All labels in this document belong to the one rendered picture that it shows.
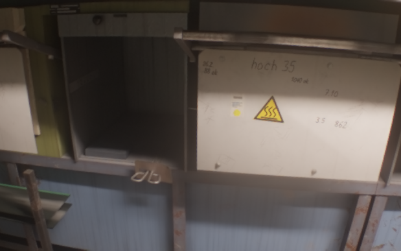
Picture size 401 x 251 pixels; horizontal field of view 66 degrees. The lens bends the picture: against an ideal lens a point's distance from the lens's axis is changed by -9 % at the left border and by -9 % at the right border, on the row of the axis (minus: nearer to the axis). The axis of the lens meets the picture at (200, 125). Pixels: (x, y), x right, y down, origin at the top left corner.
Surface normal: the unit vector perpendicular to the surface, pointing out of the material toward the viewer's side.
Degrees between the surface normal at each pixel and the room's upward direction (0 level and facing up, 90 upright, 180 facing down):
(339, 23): 90
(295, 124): 90
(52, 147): 90
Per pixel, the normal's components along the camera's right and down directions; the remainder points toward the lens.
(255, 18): -0.14, 0.36
